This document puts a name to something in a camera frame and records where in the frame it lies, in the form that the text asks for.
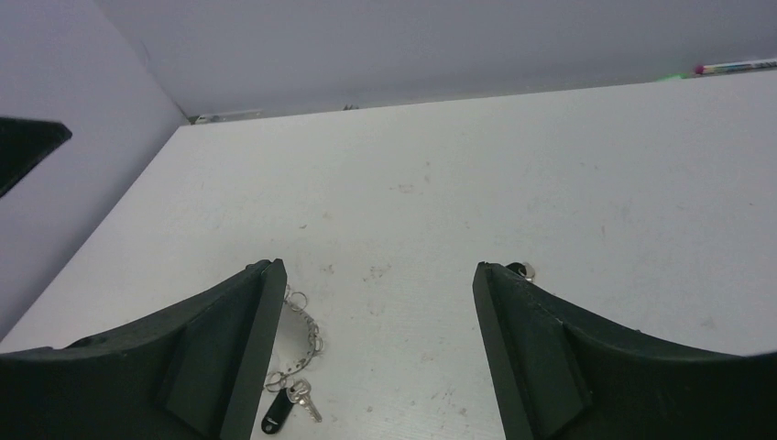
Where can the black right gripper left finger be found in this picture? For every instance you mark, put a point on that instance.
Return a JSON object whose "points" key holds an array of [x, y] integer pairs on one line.
{"points": [[193, 370]]}

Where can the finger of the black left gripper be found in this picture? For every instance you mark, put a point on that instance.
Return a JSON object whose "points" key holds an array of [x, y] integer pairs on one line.
{"points": [[24, 144]]}

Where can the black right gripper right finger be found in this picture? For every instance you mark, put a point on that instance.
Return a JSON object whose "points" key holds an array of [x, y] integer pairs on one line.
{"points": [[562, 372]]}

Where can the metal ring plate with keyrings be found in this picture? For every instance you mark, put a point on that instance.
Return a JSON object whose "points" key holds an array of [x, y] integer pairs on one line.
{"points": [[297, 343]]}

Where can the coloured marker pen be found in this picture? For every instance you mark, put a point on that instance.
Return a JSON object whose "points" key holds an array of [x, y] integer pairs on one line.
{"points": [[735, 67]]}

